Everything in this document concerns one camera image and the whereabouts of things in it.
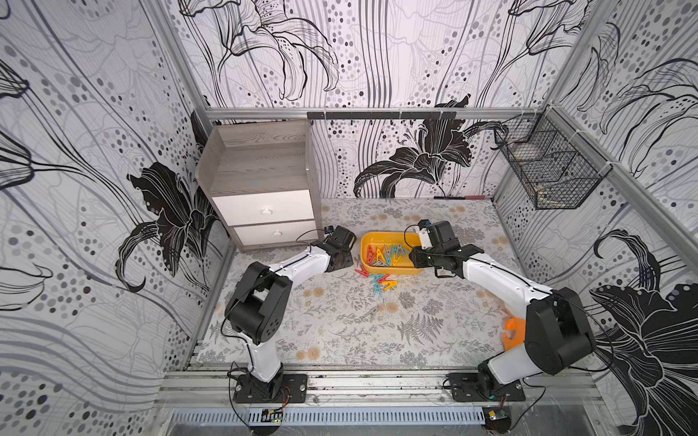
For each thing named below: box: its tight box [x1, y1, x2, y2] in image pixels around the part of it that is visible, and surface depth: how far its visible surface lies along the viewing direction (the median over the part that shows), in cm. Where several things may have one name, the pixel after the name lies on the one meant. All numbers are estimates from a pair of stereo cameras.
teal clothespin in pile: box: [371, 274, 384, 298], surface depth 95 cm
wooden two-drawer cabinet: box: [197, 119, 323, 253], surface depth 89 cm
